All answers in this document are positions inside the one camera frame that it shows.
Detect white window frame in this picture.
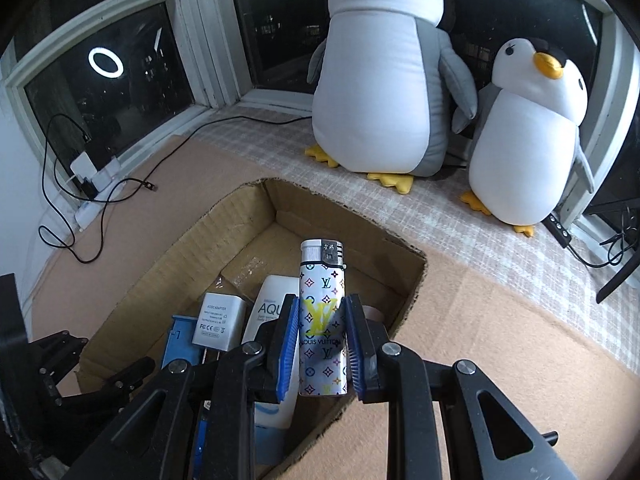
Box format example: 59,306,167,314
0,0,640,241

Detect black ring light cable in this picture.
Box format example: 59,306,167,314
565,200,636,268

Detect black power cable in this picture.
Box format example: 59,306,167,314
112,116,313,171

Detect black charging cable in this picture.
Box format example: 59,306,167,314
39,114,158,264

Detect large penguin plush toy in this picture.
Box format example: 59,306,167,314
306,0,478,196

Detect black tripod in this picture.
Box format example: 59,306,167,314
590,195,640,305

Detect black inline remote control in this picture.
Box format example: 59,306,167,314
547,214,571,250

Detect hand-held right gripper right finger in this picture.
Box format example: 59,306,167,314
345,294,581,480

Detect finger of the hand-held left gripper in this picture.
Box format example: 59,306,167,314
30,331,90,406
60,357,157,413

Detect small penguin plush toy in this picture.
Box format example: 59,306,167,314
460,37,596,238

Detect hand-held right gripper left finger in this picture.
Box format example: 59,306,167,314
60,294,298,480

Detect blue plastic holder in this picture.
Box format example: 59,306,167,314
161,314,210,466

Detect white charger adapter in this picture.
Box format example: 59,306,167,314
192,291,248,361

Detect checkered blanket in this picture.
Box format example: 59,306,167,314
192,110,640,366

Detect white patterned lighter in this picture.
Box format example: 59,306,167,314
298,239,348,397

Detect white bottle with blue cap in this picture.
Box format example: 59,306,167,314
240,274,301,431

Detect brown cardboard box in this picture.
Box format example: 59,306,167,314
75,177,429,480

